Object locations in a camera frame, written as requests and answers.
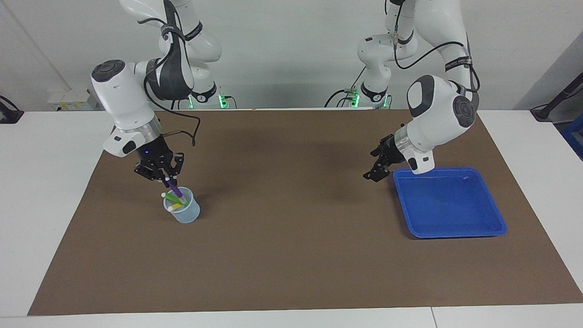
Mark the black stand pole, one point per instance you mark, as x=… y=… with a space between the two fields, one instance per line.
x=544 y=111

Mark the blue plastic tray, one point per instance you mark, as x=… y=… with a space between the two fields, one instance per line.
x=446 y=205

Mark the black clamp mount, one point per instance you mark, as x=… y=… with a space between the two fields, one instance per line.
x=9 y=116

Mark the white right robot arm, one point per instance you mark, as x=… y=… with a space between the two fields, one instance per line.
x=132 y=100

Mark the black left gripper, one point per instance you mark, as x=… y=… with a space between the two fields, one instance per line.
x=394 y=152

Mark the translucent plastic cup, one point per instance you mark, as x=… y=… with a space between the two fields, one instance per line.
x=187 y=216

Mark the purple marker pen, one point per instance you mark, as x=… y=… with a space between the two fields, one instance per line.
x=175 y=189

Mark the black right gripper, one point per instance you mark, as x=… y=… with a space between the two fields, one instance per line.
x=154 y=155

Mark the brown table mat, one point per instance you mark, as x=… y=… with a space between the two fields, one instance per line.
x=291 y=255

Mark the white wall box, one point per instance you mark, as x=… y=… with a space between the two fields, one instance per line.
x=73 y=100

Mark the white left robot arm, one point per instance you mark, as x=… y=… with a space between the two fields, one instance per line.
x=437 y=105

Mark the yellow marker pen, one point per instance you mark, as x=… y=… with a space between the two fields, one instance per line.
x=175 y=207

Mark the blue crate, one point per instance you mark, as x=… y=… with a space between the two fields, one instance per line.
x=575 y=136

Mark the green marker pen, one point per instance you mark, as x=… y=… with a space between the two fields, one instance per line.
x=172 y=197

